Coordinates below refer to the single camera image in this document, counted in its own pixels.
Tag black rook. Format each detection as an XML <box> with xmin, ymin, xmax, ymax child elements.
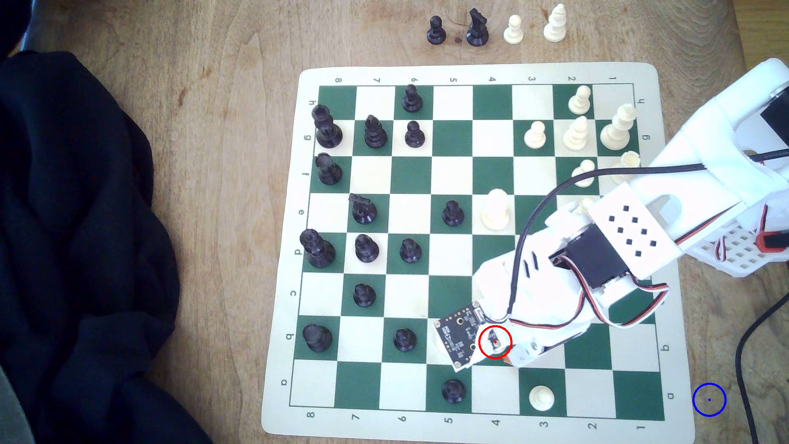
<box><xmin>302</xmin><ymin>324</ymin><xmax>334</xmax><ymax>354</ymax></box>
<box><xmin>314</xmin><ymin>152</ymin><xmax>344</xmax><ymax>186</ymax></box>

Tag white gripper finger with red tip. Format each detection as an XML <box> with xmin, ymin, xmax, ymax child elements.
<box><xmin>501</xmin><ymin>330</ymin><xmax>583</xmax><ymax>370</ymax></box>

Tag white king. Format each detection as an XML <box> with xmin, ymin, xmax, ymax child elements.
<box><xmin>600</xmin><ymin>104</ymin><xmax>637</xmax><ymax>151</ymax></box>

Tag green and cream chess mat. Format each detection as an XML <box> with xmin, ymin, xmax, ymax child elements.
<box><xmin>261</xmin><ymin>62</ymin><xmax>696</xmax><ymax>444</ymax></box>

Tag black knight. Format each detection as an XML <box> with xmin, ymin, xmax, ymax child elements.
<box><xmin>465</xmin><ymin>7</ymin><xmax>490</xmax><ymax>48</ymax></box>
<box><xmin>348</xmin><ymin>192</ymin><xmax>378</xmax><ymax>225</ymax></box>

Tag long black cable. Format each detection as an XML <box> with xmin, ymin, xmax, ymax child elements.
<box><xmin>735</xmin><ymin>293</ymin><xmax>789</xmax><ymax>444</ymax></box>

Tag black pawn d7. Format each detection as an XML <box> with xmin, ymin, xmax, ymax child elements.
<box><xmin>354</xmin><ymin>234</ymin><xmax>381</xmax><ymax>264</ymax></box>

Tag white bishop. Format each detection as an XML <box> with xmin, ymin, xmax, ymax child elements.
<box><xmin>563</xmin><ymin>115</ymin><xmax>589</xmax><ymax>152</ymax></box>
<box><xmin>543</xmin><ymin>3</ymin><xmax>568</xmax><ymax>43</ymax></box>

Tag black bishop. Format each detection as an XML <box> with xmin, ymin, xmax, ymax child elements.
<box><xmin>364</xmin><ymin>115</ymin><xmax>388</xmax><ymax>149</ymax></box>

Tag orange red base clamp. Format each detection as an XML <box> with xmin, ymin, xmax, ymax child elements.
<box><xmin>755</xmin><ymin>229</ymin><xmax>789</xmax><ymax>254</ymax></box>

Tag camera circuit board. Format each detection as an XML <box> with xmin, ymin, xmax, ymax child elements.
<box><xmin>434</xmin><ymin>300</ymin><xmax>494</xmax><ymax>372</ymax></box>

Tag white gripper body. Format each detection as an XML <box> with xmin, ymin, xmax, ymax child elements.
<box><xmin>471</xmin><ymin>211</ymin><xmax>612</xmax><ymax>341</ymax></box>

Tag white grid robot base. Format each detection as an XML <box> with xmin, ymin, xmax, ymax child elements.
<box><xmin>684</xmin><ymin>213</ymin><xmax>789</xmax><ymax>278</ymax></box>

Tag black cloth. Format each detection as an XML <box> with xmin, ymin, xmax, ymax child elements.
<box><xmin>0</xmin><ymin>49</ymin><xmax>213</xmax><ymax>444</ymax></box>

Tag black camera cable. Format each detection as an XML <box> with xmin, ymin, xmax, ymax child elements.
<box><xmin>507</xmin><ymin>148</ymin><xmax>789</xmax><ymax>321</ymax></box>

